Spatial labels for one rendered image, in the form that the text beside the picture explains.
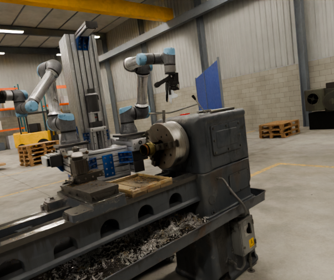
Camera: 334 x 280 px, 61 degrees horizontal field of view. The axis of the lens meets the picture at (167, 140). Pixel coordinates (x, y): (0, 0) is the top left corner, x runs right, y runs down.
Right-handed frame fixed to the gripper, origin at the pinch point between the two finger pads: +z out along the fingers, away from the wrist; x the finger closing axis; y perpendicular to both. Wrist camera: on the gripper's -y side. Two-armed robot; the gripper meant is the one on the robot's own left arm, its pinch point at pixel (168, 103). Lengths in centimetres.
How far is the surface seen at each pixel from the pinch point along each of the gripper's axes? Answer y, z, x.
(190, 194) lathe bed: 9, 59, -15
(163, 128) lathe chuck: -5.0, 15.4, -6.0
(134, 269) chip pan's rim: -31, 76, -60
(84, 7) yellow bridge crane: -133, -332, 1124
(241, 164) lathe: 56, 50, 9
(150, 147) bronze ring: -15.0, 26.4, -11.3
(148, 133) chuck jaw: -13.8, 19.3, 1.3
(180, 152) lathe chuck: 3.9, 30.8, -13.6
